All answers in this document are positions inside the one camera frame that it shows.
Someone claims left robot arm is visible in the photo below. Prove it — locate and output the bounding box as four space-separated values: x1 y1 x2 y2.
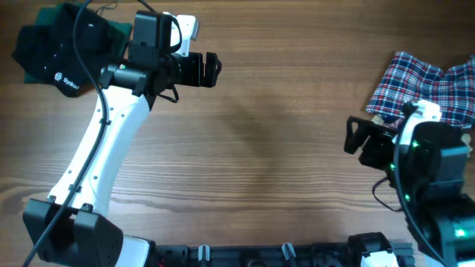
23 10 222 266

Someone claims red blue plaid shirt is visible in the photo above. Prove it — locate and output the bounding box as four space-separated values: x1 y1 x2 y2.
365 51 474 128

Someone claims brown paper tag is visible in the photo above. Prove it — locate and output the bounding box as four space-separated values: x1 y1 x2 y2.
370 115 384 125

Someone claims folded green garment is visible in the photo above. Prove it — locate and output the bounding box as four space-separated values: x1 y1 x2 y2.
24 3 134 85

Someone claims white crumpled garment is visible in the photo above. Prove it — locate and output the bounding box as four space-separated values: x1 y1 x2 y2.
461 133 473 152

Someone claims black polo shirt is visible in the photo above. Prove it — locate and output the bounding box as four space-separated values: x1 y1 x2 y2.
12 4 114 97

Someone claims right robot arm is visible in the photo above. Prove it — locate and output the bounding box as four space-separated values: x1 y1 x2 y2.
344 116 474 266

